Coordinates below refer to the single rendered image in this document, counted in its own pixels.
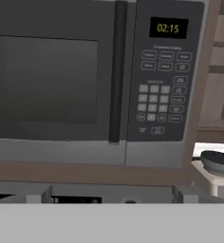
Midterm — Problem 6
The black microwave door handle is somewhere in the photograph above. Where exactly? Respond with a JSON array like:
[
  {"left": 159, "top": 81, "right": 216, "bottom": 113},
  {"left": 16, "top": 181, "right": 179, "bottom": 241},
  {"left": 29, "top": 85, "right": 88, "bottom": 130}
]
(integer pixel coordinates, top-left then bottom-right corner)
[{"left": 108, "top": 0, "right": 129, "bottom": 145}]

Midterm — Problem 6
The brown wooden shelf unit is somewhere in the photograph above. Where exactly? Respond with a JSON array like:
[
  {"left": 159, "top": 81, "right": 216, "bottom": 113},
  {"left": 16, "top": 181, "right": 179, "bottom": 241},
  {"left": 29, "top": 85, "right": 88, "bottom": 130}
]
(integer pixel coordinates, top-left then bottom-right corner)
[{"left": 196, "top": 0, "right": 224, "bottom": 144}]

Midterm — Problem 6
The black pan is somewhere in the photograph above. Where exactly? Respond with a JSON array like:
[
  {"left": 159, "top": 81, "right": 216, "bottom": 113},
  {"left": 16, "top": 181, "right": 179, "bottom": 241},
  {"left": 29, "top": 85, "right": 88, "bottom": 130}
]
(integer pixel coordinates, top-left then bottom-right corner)
[{"left": 193, "top": 149, "right": 224, "bottom": 178}]

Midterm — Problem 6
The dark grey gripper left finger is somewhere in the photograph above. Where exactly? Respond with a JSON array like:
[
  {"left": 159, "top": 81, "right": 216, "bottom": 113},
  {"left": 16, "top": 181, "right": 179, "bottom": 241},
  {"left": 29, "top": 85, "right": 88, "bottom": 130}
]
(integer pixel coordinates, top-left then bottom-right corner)
[{"left": 0, "top": 184, "right": 53, "bottom": 205}]

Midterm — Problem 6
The microwave start button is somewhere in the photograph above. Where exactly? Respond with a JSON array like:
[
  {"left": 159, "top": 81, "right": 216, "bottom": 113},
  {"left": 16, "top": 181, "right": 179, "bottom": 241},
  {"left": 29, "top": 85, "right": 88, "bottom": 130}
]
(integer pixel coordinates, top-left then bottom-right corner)
[{"left": 150, "top": 126, "right": 166, "bottom": 136}]

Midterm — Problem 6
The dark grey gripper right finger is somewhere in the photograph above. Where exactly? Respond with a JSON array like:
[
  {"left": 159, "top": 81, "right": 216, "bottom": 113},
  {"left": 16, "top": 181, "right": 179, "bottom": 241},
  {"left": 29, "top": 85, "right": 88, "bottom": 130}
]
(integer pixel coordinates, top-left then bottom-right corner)
[{"left": 171, "top": 184, "right": 224, "bottom": 205}]

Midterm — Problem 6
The microwave door with dark window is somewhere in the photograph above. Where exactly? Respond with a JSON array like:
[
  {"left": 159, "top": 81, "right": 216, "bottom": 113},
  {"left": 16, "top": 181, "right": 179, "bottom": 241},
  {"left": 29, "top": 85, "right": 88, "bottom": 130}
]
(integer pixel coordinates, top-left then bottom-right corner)
[{"left": 0, "top": 0, "right": 138, "bottom": 166}]

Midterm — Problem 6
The beige table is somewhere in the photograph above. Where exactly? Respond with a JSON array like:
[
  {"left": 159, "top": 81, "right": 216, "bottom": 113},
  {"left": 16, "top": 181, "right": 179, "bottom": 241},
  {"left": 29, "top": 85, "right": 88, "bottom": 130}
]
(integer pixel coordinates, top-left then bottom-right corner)
[{"left": 191, "top": 159, "right": 224, "bottom": 197}]

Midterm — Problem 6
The grey microwave oven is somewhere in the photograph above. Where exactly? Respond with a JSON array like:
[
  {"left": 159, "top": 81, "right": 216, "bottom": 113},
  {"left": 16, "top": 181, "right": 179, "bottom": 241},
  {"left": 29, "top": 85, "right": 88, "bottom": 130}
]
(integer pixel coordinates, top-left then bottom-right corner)
[{"left": 0, "top": 0, "right": 211, "bottom": 169}]

